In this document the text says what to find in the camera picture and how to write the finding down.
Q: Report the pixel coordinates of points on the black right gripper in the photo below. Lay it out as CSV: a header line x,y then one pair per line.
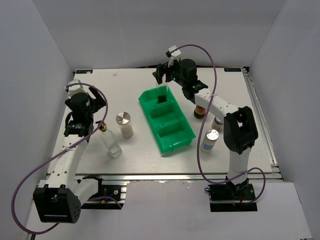
x,y
161,70

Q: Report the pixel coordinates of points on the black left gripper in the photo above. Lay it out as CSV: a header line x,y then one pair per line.
x,y
98,102

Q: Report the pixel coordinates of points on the glass oil bottle gold spout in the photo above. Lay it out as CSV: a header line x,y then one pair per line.
x,y
161,92

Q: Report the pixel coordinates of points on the white powder shaker jar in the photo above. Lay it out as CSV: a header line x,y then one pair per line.
x,y
123,119

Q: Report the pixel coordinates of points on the red lid sauce jar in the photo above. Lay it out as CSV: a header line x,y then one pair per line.
x,y
199,112

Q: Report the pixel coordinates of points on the silver lid small jar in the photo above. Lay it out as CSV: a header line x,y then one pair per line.
x,y
217,125

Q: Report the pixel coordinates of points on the blue label shaker jar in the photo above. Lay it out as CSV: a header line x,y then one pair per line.
x,y
209,140

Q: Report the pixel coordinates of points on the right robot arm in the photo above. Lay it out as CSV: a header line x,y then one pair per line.
x,y
239,126

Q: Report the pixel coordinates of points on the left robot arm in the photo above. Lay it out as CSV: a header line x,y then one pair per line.
x,y
61,197

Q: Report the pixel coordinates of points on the green three-compartment plastic bin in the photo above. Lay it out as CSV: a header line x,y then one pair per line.
x,y
166,120

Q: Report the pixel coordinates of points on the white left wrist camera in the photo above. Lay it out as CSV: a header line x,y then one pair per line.
x,y
74,87

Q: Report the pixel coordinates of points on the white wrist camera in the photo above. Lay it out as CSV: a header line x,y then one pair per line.
x,y
74,87
174,54

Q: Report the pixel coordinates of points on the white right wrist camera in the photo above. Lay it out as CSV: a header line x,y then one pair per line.
x,y
174,54

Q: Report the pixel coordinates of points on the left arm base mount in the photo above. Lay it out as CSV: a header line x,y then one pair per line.
x,y
96,194

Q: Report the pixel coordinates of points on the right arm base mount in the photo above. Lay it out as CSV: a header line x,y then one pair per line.
x,y
223,200

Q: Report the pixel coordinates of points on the aluminium table frame rail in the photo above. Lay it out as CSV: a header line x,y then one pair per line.
x,y
275,174

